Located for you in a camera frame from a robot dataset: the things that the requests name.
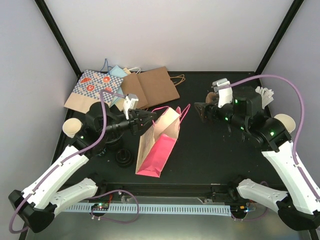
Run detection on pulp cup carrier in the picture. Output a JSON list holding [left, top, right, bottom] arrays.
[[205, 92, 219, 104]]

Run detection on pink cakes paper bag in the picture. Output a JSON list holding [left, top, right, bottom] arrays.
[[135, 104, 191, 178]]

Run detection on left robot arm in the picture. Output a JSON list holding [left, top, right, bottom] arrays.
[[8, 102, 157, 233]]

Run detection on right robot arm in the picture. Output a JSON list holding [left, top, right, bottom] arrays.
[[194, 86, 320, 231]]

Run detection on brown kraft paper bag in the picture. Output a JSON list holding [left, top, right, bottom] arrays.
[[121, 66, 180, 109]]

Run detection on middle black lid stack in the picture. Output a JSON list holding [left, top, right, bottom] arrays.
[[105, 133, 123, 152]]

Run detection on black lid stack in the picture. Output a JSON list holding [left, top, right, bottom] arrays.
[[115, 148, 133, 168], [105, 133, 123, 152]]

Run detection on front black lid stack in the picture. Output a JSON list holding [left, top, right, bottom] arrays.
[[115, 148, 133, 168]]

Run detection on cream paper bag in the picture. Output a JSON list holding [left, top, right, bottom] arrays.
[[122, 67, 142, 75]]

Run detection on light blue paper bag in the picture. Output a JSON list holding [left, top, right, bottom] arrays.
[[100, 58, 128, 107]]

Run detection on blue checkered paper bag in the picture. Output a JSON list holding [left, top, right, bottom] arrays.
[[64, 69, 124, 114]]

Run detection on left paper cup stack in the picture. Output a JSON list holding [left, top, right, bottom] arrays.
[[62, 118, 83, 138]]

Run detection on paper cup stack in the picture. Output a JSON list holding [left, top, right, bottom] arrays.
[[273, 113, 296, 134], [62, 118, 83, 138]]

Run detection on right paper cup stack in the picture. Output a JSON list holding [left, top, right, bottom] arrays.
[[273, 113, 296, 134]]

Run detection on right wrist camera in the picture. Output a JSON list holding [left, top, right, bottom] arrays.
[[212, 78, 230, 93]]

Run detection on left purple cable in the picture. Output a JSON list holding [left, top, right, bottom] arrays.
[[8, 89, 140, 233]]

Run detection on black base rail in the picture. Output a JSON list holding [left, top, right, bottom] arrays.
[[102, 183, 239, 202]]

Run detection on light blue cable duct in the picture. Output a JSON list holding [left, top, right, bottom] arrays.
[[64, 202, 232, 217]]

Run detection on right black frame post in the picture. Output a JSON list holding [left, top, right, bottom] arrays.
[[255, 0, 304, 75]]

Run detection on black frame post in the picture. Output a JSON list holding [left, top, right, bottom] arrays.
[[34, 0, 82, 78], [255, 0, 304, 75]]

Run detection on left black frame post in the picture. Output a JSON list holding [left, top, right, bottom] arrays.
[[34, 0, 82, 78]]

